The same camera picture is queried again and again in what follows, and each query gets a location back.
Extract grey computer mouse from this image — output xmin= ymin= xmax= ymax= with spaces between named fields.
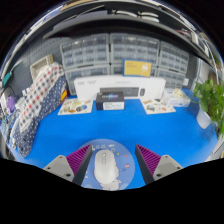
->
xmin=93 ymin=149 xmax=120 ymax=184

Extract teal object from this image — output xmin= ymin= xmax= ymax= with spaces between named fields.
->
xmin=2 ymin=71 xmax=13 ymax=87

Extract white plant pot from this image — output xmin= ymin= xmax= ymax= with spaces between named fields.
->
xmin=195 ymin=107 xmax=212 ymax=130

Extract round blue cartoon mouse pad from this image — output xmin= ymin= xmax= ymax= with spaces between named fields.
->
xmin=79 ymin=138 xmax=137 ymax=192

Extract yellow and blue box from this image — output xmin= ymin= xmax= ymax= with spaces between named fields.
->
xmin=122 ymin=59 xmax=153 ymax=78

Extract small black box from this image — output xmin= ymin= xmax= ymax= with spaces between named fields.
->
xmin=95 ymin=91 xmax=126 ymax=111

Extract white red-blue patterned fabric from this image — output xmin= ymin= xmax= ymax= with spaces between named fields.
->
xmin=18 ymin=62 xmax=65 ymax=134

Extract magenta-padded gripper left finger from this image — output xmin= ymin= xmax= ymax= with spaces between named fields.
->
xmin=43 ymin=143 xmax=94 ymax=187

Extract white sticker sheet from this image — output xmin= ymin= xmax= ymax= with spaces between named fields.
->
xmin=140 ymin=97 xmax=177 ymax=116
xmin=57 ymin=97 xmax=94 ymax=117

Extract green leafy plant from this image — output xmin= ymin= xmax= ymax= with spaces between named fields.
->
xmin=191 ymin=79 xmax=224 ymax=134

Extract navy white-dotted fabric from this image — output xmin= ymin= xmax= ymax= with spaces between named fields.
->
xmin=11 ymin=74 xmax=68 ymax=158

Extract grey metal shelf unit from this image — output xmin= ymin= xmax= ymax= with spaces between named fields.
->
xmin=43 ymin=1 xmax=224 ymax=68

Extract white framed tray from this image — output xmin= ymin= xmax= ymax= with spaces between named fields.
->
xmin=29 ymin=54 xmax=55 ymax=81

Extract small yellow object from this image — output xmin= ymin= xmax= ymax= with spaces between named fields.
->
xmin=59 ymin=89 xmax=69 ymax=104

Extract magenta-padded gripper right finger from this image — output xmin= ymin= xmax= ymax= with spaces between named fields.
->
xmin=134 ymin=143 xmax=184 ymax=186

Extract long white keyboard box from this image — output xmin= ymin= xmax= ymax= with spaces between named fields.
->
xmin=73 ymin=74 xmax=167 ymax=102

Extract cream disposable gloves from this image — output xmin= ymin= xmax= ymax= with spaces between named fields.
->
xmin=171 ymin=87 xmax=185 ymax=99

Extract purple object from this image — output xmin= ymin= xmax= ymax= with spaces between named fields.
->
xmin=5 ymin=95 xmax=17 ymax=114

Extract white and blue glove box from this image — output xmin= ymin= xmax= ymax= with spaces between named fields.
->
xmin=162 ymin=87 xmax=192 ymax=108

